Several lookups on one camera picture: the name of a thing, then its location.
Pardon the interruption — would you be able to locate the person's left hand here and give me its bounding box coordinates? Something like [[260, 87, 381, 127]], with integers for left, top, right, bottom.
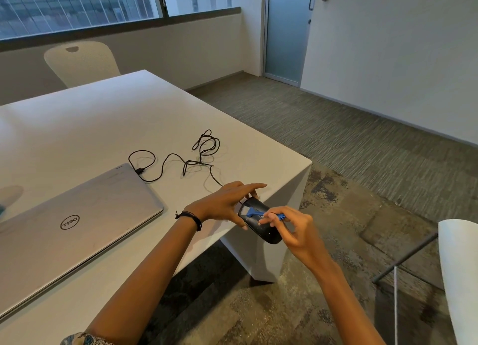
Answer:
[[185, 182, 268, 231]]

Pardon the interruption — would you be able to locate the person's right hand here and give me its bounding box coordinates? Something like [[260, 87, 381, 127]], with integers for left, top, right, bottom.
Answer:
[[260, 207, 328, 269]]

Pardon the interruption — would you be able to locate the black computer mouse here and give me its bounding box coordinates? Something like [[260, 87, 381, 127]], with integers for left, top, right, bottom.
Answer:
[[238, 197, 284, 245]]

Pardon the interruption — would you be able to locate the blue plastic pry tool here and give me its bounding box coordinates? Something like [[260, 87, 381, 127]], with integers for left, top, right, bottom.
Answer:
[[246, 208, 287, 222]]

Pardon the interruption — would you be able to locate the person's right forearm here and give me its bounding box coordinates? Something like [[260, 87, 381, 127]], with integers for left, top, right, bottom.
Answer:
[[309, 254, 386, 345]]

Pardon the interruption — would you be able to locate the person's left forearm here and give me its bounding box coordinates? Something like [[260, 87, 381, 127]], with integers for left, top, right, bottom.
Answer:
[[85, 207, 200, 345]]

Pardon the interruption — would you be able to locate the black wristband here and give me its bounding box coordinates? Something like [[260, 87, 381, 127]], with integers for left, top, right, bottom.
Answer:
[[174, 210, 203, 232]]

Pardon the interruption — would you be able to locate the silver laptop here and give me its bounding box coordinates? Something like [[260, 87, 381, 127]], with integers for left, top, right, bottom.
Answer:
[[0, 163, 165, 320]]

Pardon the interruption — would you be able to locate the frosted glass door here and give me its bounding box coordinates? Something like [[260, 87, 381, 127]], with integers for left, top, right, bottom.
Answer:
[[263, 0, 319, 85]]

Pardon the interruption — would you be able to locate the patterned sleeve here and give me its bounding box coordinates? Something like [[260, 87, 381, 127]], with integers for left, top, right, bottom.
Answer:
[[60, 331, 117, 345]]

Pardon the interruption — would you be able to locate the white chair with metal legs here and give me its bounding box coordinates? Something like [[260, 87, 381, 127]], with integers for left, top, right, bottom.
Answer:
[[372, 219, 478, 345]]

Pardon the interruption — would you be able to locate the large window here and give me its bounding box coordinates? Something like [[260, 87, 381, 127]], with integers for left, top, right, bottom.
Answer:
[[0, 0, 242, 41]]

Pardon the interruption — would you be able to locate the black mouse cable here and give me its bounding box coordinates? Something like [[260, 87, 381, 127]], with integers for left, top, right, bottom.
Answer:
[[128, 129, 225, 188]]

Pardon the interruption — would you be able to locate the white chair with handle hole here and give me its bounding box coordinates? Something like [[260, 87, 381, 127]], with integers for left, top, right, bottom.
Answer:
[[43, 41, 121, 89]]

